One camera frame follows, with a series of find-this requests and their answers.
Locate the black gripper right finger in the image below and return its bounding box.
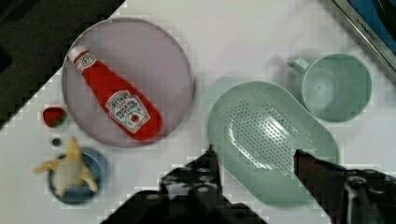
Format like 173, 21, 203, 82
293, 149, 396, 224

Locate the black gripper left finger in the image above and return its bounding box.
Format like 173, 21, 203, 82
160, 145, 222, 201

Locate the mint green oval strainer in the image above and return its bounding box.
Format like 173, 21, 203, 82
207, 81, 338, 207

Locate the red ketchup bottle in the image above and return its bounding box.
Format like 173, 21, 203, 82
68, 46, 163, 142

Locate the small blue bowl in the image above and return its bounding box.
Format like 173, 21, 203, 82
47, 147, 108, 205

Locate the mint green cup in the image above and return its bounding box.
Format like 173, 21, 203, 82
287, 53, 373, 122

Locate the peeled toy banana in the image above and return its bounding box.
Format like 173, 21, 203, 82
34, 136, 98, 197

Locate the grey round plate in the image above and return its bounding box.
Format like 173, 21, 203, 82
62, 17, 193, 147

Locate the red toy strawberry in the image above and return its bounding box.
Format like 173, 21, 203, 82
43, 106, 66, 128

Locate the silver black toaster oven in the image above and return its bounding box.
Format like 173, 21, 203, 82
324, 0, 396, 76

